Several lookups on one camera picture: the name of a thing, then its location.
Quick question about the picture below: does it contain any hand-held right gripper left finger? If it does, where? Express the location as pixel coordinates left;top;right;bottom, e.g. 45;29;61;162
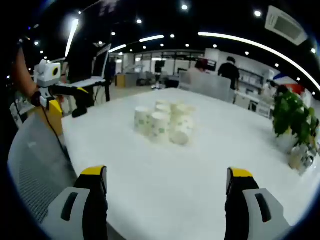
41;164;110;240

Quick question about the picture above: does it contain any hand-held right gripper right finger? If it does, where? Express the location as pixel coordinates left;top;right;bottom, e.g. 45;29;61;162
224;166;292;240

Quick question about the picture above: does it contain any cluster of paper cups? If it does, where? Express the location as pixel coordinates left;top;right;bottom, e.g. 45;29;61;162
133;99;197;146

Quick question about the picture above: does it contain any small black oval object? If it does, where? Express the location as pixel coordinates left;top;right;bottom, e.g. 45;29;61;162
71;106;88;119

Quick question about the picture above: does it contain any white laptop stand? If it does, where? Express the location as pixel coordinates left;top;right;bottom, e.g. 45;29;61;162
71;76;112;103

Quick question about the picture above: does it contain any wooden desk panel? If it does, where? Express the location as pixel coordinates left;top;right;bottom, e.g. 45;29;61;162
48;99;64;137

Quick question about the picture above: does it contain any open laptop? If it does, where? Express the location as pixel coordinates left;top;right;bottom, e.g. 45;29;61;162
91;43;113;80

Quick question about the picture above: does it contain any short ceiling light strip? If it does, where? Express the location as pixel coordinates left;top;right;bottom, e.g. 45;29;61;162
108;44;127;53
64;18;80;58
138;34;165;43

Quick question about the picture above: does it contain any yellow storage cabinet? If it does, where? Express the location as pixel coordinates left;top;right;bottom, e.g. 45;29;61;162
115;73;127;88

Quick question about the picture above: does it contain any small glass jar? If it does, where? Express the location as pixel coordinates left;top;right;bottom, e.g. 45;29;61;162
287;144;316;176

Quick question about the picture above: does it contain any white table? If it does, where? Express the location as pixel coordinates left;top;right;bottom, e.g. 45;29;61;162
61;87;320;240

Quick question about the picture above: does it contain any green potted plant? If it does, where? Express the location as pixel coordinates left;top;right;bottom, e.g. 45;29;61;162
271;89;320;148

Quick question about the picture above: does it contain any white office desk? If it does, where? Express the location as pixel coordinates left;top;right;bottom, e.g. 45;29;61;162
234;91;275;118

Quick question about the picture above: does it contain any long curved ceiling light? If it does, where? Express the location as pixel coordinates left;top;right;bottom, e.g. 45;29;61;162
197;31;320;91

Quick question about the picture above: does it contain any ceiling air conditioner vent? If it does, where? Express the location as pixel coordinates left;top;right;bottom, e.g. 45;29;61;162
264;5;309;46

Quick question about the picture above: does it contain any thin dark cable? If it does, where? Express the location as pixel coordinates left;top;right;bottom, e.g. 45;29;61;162
41;103;73;163

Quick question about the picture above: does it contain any red white blue wall banner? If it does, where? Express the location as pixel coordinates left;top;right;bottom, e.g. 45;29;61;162
278;72;305;93

